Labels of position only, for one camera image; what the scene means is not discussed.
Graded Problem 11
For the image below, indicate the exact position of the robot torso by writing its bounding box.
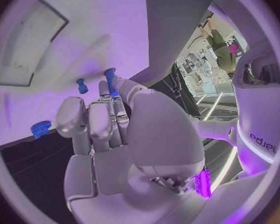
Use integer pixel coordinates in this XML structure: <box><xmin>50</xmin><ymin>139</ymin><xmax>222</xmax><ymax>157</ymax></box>
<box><xmin>231</xmin><ymin>39</ymin><xmax>280</xmax><ymax>178</ymax></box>

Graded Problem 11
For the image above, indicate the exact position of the white task board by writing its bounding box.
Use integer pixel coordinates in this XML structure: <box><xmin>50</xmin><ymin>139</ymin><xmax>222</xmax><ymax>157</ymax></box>
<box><xmin>0</xmin><ymin>0</ymin><xmax>222</xmax><ymax>147</ymax></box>

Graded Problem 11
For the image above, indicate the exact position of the long blue peg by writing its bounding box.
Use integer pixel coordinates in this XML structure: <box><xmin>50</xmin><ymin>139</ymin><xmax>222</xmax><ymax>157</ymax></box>
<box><xmin>104</xmin><ymin>68</ymin><xmax>120</xmax><ymax>97</ymax></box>

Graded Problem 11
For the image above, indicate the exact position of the short blue peg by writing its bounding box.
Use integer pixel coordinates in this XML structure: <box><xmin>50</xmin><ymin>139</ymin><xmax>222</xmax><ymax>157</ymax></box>
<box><xmin>76</xmin><ymin>78</ymin><xmax>89</xmax><ymax>95</ymax></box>

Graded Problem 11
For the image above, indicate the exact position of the blue gear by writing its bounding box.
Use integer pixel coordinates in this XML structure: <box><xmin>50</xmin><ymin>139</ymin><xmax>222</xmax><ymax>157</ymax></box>
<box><xmin>29</xmin><ymin>120</ymin><xmax>52</xmax><ymax>139</ymax></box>

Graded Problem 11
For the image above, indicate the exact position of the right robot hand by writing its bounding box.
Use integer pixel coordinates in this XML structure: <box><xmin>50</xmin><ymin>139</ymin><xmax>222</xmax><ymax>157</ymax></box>
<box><xmin>54</xmin><ymin>79</ymin><xmax>209</xmax><ymax>224</ymax></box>

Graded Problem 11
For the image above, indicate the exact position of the person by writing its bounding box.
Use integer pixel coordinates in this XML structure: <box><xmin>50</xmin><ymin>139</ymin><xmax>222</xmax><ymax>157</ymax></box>
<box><xmin>198</xmin><ymin>16</ymin><xmax>238</xmax><ymax>79</ymax></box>

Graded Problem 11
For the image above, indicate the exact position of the glowing light bar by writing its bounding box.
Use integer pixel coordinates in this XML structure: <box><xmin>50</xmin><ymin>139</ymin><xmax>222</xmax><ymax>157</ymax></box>
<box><xmin>193</xmin><ymin>167</ymin><xmax>212</xmax><ymax>199</ymax></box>

